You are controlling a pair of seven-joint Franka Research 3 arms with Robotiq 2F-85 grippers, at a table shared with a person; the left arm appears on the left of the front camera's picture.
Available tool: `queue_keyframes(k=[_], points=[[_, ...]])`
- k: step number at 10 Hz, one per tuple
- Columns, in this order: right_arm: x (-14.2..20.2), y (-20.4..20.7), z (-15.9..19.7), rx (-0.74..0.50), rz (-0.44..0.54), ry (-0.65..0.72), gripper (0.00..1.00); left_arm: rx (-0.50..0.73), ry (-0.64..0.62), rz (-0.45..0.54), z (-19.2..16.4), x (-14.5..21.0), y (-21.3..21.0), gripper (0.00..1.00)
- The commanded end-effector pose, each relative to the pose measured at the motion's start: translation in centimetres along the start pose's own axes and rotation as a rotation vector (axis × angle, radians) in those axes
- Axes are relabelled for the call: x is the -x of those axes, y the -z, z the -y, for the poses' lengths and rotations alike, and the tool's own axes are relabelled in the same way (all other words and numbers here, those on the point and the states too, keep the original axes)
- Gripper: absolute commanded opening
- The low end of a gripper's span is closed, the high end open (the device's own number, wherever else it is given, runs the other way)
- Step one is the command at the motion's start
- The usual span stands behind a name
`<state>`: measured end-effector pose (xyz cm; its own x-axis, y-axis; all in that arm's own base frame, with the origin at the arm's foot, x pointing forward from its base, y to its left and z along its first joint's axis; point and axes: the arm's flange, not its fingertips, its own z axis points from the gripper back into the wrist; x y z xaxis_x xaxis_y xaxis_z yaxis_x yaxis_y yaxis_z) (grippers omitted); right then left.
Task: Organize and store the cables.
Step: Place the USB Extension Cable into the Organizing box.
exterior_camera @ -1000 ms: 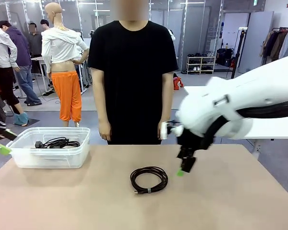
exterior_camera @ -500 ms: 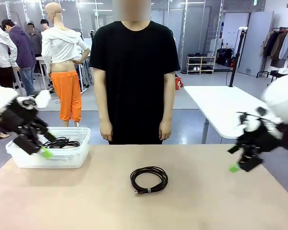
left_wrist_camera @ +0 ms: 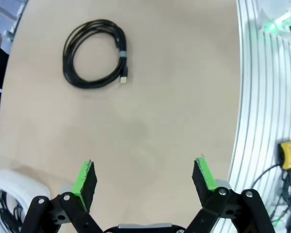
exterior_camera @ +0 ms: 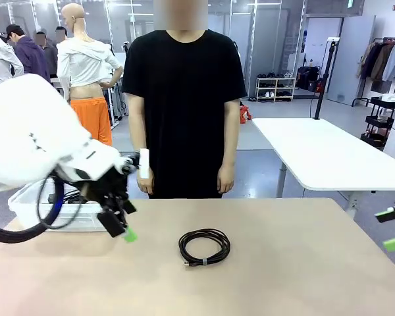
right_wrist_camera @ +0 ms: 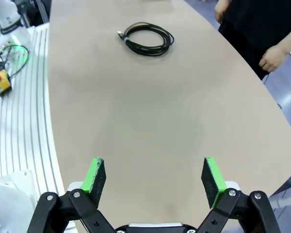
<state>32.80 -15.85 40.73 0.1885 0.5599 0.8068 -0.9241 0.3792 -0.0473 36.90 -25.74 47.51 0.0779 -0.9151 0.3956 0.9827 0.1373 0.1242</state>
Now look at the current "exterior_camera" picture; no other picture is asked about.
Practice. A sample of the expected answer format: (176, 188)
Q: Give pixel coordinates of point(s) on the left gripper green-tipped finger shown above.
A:
(112, 225)
(129, 206)

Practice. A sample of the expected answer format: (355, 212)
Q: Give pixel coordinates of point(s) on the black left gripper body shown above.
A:
(110, 192)

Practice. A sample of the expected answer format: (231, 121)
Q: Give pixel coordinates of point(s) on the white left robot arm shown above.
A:
(26, 131)

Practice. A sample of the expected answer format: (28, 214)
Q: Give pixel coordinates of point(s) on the person's right forearm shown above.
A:
(138, 135)

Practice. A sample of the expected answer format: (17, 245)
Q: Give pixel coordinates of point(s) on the person's left forearm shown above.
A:
(229, 148)

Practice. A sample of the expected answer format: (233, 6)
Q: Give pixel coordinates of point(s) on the person's right hand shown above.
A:
(145, 186)

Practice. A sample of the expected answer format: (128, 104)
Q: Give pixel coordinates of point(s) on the person's left hand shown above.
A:
(226, 179)

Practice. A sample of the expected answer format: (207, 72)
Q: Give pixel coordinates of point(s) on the clear plastic storage bin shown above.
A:
(82, 220)

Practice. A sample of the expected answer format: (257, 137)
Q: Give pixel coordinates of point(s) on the large white table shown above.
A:
(316, 154)

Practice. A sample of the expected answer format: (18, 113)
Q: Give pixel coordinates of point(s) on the black trolley cart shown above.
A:
(378, 121)

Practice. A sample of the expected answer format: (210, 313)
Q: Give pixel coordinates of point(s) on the white crumpled cloth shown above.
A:
(393, 97)

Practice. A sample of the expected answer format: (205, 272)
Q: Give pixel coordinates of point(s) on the person in black t-shirt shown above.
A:
(184, 98)

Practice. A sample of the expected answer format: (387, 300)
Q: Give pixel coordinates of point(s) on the mannequin with orange shorts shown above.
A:
(85, 59)

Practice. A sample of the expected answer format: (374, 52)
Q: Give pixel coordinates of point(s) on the person in dark grey shirt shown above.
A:
(51, 57)

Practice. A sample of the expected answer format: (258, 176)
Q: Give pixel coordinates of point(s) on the red orange object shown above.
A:
(244, 113)

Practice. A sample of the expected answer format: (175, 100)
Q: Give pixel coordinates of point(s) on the black pole stand white top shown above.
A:
(326, 79)

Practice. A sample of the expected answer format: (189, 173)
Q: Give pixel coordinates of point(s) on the clothes rack with coats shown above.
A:
(382, 62)

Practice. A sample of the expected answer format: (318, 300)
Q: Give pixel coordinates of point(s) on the person in purple hoodie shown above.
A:
(29, 59)

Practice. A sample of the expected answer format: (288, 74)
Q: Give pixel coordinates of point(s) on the black bags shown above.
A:
(307, 77)

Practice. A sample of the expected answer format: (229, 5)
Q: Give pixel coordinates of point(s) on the person with black hair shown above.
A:
(61, 34)

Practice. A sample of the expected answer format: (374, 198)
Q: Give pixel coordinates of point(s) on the white shoe rack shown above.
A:
(276, 89)

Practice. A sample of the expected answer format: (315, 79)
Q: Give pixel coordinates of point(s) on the grey partition panel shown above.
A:
(352, 49)

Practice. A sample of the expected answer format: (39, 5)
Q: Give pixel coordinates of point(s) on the mannequin in pale grey shirt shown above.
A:
(0, 62)

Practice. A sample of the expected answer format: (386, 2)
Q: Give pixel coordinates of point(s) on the green exit sign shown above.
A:
(350, 3)

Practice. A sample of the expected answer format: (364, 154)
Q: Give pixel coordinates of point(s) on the black camera tripod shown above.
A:
(126, 46)

